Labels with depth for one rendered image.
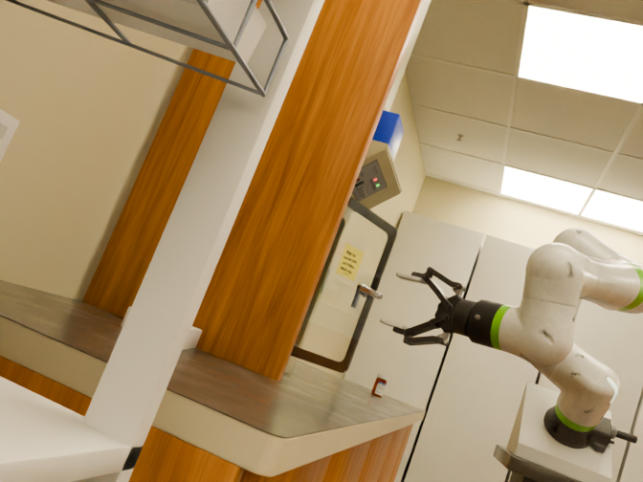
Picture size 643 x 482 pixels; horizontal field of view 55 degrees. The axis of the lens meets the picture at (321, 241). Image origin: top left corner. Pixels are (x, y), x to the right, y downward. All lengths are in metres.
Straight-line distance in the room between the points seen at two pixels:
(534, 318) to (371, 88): 0.59
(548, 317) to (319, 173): 0.54
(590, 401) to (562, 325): 0.71
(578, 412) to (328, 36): 1.24
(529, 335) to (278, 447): 0.69
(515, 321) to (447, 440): 3.20
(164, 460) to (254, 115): 0.36
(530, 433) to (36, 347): 1.55
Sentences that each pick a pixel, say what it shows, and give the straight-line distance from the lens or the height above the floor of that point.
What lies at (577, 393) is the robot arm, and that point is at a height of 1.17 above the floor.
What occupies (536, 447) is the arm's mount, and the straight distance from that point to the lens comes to 1.98.
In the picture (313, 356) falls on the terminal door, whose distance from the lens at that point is 1.48.
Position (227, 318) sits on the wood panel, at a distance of 1.30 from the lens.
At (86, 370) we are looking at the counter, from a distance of 0.71.
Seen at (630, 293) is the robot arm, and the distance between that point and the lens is 1.50.
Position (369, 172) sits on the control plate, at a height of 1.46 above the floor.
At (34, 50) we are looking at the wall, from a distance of 1.24.
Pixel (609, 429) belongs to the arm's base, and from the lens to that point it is 2.06.
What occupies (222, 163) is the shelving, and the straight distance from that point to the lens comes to 0.49.
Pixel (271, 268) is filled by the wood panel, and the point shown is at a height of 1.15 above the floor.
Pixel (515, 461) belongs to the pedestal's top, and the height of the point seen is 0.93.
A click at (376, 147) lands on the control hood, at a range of 1.41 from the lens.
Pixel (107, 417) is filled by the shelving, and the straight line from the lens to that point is 0.50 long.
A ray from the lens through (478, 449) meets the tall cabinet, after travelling 4.40.
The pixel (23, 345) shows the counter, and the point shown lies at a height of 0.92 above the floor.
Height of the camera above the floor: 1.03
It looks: 9 degrees up
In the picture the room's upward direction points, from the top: 21 degrees clockwise
